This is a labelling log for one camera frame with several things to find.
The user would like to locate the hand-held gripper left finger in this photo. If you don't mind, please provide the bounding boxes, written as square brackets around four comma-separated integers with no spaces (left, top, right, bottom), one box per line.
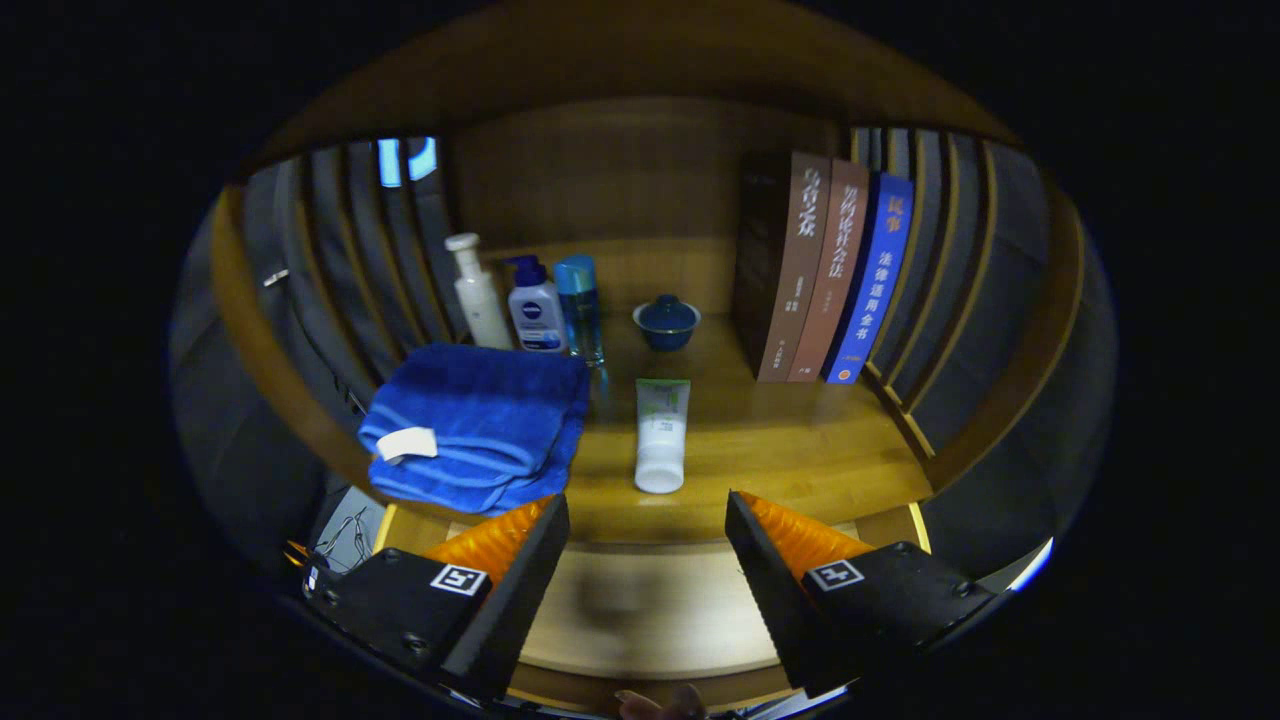
[300,493,571,703]

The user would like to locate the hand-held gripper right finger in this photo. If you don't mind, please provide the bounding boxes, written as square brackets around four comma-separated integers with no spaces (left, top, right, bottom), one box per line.
[724,490,1001,701]

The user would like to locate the wooden drawer with black knob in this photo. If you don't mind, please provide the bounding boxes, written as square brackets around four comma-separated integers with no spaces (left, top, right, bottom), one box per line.
[375,500,931,713]

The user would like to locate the white tube with green label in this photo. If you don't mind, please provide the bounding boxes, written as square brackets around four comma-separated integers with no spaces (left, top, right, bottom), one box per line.
[634,378,692,495]

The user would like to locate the wooden countertop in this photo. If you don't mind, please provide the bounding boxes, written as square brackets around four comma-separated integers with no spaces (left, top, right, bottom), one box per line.
[370,235,936,546]

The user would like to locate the wooden cabinet with slatted sides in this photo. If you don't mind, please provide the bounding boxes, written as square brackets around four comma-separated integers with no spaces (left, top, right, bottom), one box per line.
[170,5,1116,601]

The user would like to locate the folded blue towel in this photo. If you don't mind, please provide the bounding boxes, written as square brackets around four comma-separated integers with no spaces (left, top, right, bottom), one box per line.
[357,343,591,516]

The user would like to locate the white bottle with blue cap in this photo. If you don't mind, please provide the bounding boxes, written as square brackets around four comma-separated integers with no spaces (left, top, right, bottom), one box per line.
[505,255,568,353]

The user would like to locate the blue lidded teacup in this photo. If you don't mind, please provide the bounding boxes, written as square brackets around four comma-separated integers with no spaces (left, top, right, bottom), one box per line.
[632,294,702,352]

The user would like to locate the white pump bottle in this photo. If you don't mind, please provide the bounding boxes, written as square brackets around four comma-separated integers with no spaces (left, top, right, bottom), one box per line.
[445,233,514,351]

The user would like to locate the teal translucent bottle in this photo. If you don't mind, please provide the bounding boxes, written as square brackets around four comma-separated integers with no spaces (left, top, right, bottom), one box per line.
[553,254,607,367]

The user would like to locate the reddish brown book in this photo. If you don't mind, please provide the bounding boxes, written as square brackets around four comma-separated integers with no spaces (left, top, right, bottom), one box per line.
[787,158,871,384]

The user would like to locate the dark brown book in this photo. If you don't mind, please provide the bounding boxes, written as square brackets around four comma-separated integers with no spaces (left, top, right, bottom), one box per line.
[730,150,833,384]

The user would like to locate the blue book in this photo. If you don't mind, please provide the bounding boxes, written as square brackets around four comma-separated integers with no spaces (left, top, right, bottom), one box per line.
[822,172,915,386]

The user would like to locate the tangled floor cables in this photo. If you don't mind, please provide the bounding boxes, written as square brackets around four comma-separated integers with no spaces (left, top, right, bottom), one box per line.
[312,488,386,573]

